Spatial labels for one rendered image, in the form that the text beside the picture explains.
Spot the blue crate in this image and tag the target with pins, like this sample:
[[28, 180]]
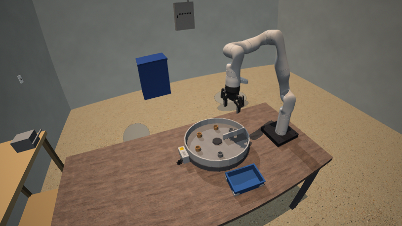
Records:
[[244, 179]]

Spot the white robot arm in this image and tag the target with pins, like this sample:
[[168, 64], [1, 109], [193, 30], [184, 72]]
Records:
[[236, 51]]

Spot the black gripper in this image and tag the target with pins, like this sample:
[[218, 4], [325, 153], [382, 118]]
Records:
[[234, 95]]

